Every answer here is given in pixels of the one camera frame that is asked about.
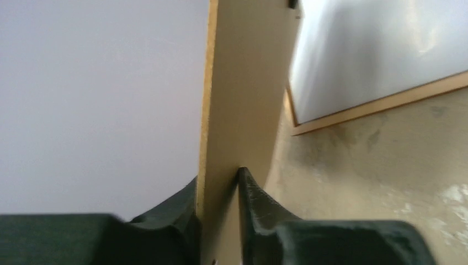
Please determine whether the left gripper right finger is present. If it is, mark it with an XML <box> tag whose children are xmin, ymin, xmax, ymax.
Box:
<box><xmin>237</xmin><ymin>167</ymin><xmax>436</xmax><ymax>264</ymax></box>

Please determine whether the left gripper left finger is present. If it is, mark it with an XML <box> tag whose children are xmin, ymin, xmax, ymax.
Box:
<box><xmin>1</xmin><ymin>181</ymin><xmax>201</xmax><ymax>264</ymax></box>

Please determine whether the brown backing board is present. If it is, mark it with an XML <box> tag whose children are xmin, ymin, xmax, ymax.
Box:
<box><xmin>195</xmin><ymin>0</ymin><xmax>302</xmax><ymax>264</ymax></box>

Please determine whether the orange wooden picture frame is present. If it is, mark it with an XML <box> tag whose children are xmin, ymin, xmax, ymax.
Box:
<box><xmin>284</xmin><ymin>71</ymin><xmax>467</xmax><ymax>136</ymax></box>

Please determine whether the glossy photo print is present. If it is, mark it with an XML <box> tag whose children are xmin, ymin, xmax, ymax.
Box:
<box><xmin>290</xmin><ymin>1</ymin><xmax>467</xmax><ymax>124</ymax></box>

